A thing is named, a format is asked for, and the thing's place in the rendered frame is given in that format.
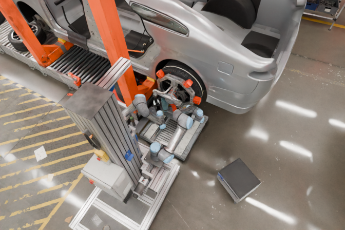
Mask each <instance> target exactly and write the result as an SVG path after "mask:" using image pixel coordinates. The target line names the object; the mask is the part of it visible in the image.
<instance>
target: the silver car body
mask: <svg viewBox="0 0 345 230"><path fill-rule="evenodd" d="M12 1H13V2H14V4H15V5H16V7H17V9H18V10H19V12H20V13H21V15H22V16H23V18H24V19H25V21H26V22H27V23H28V24H31V23H32V22H34V21H35V22H36V24H37V25H39V26H40V27H42V28H43V29H45V30H47V31H49V30H50V29H51V30H52V31H53V33H54V35H55V36H56V37H58V38H61V39H63V40H65V41H68V42H70V41H69V39H68V34H67V30H69V31H73V32H75V33H78V34H80V35H83V36H85V37H88V38H87V39H86V40H87V47H88V49H89V51H91V52H93V53H96V54H98V55H101V56H103V57H105V58H107V59H109V57H108V55H107V52H106V49H105V46H104V44H103V41H102V38H101V35H100V33H99V30H98V27H97V25H96V22H95V19H94V17H93V14H92V11H91V9H90V5H89V3H88V0H12ZM114 1H115V4H116V8H117V12H118V15H119V19H120V23H121V27H122V31H123V34H124V39H125V42H126V46H127V50H128V54H129V57H130V60H131V65H132V69H133V71H136V72H138V73H140V74H143V75H145V76H147V77H150V78H152V79H154V80H156V78H155V67H156V64H157V63H158V62H159V61H161V60H163V59H175V60H179V61H182V62H184V63H185V64H187V65H188V66H190V67H191V68H192V69H193V70H194V71H196V73H197V74H198V75H199V76H200V77H201V79H202V80H203V82H204V84H205V86H206V89H207V102H209V103H211V104H213V105H216V106H218V107H220V108H223V109H225V110H227V111H230V112H232V113H235V114H243V113H246V112H248V111H250V110H251V109H252V108H253V107H254V106H255V105H256V104H257V103H258V102H259V101H260V100H262V99H263V98H264V97H265V96H266V95H267V94H268V93H269V92H270V91H271V90H272V88H273V87H274V86H275V84H276V83H277V81H278V79H279V78H280V76H281V74H282V72H283V70H284V68H285V65H286V63H287V61H288V59H289V56H290V54H291V52H292V49H293V47H294V44H295V42H296V39H297V36H298V32H299V27H300V22H301V18H302V15H303V12H304V10H305V7H306V1H307V0H114Z"/></svg>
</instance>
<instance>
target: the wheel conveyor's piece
mask: <svg viewBox="0 0 345 230"><path fill-rule="evenodd" d="M43 30H44V32H45V33H46V35H47V39H46V41H45V42H44V44H43V45H53V44H55V43H56V42H57V41H59V40H58V37H56V36H55V35H54V33H53V31H52V30H51V29H50V30H49V31H47V30H45V29H43ZM0 47H1V48H2V49H3V50H4V51H5V53H6V54H8V55H10V56H12V57H14V58H16V59H18V60H20V61H22V62H24V63H26V64H28V65H29V67H31V69H33V70H34V69H36V67H35V66H34V65H33V63H32V62H31V60H30V59H31V58H33V59H35V58H34V57H33V55H32V54H31V53H30V51H26V52H22V51H18V50H16V49H15V48H14V47H13V46H12V44H11V43H10V44H8V45H7V46H4V45H2V44H0Z"/></svg>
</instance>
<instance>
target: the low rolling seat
mask: <svg viewBox="0 0 345 230"><path fill-rule="evenodd" d="M217 178H218V180H219V181H220V182H221V184H222V185H223V186H224V188H225V189H226V190H227V192H228V193H229V194H230V195H231V197H232V198H233V199H234V204H236V203H238V202H240V201H241V200H242V199H243V198H245V197H246V196H247V195H249V194H250V193H251V192H252V191H255V189H256V188H257V187H258V186H259V185H260V184H261V182H260V180H259V179H258V178H257V177H256V176H255V175H254V174H253V172H252V171H251V170H250V169H249V168H248V167H247V166H246V164H245V163H244V162H243V161H242V160H241V159H240V158H237V159H236V160H235V161H233V162H232V163H230V164H229V165H228V166H226V167H225V168H223V169H222V170H220V171H219V172H218V175H217Z"/></svg>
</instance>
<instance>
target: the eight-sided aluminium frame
mask: <svg viewBox="0 0 345 230"><path fill-rule="evenodd" d="M167 79H168V80H171V81H173V82H176V83H178V84H180V85H181V86H182V87H183V88H184V89H185V90H186V91H187V92H188V94H189V95H190V102H185V103H183V104H182V105H181V107H182V108H184V107H187V105H191V106H193V104H194V103H193V98H194V97H195V92H194V91H193V90H192V89H191V87H188V88H186V87H185V86H184V85H183V84H184V83H185V80H183V79H181V78H178V77H176V76H174V75H171V74H169V73H168V74H166V75H165V76H164V77H163V78H161V79H159V78H158V79H157V84H158V90H159V91H161V92H165V90H164V89H163V85H162V81H164V80H167Z"/></svg>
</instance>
